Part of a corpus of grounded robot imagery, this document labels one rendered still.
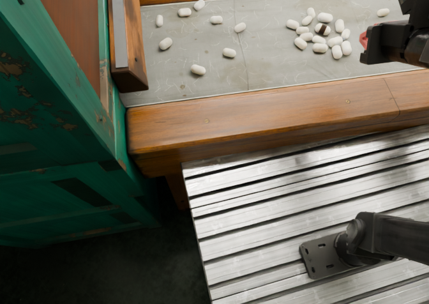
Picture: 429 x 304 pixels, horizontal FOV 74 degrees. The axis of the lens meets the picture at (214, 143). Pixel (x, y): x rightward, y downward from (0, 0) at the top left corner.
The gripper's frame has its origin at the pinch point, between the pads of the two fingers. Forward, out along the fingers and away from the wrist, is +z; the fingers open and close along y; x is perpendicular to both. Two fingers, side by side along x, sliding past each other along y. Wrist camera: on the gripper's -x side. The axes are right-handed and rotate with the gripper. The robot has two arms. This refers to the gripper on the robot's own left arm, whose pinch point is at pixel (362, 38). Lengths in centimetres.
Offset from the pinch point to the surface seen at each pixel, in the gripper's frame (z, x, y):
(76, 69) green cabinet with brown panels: -19, -3, 50
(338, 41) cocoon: 12.3, 2.2, -2.2
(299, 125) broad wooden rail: -4.2, 15.5, 14.7
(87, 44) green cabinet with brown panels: -6, -5, 52
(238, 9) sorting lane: 25.6, -6.7, 19.6
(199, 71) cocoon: 9.6, 4.8, 33.1
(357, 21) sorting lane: 19.2, -1.2, -11.3
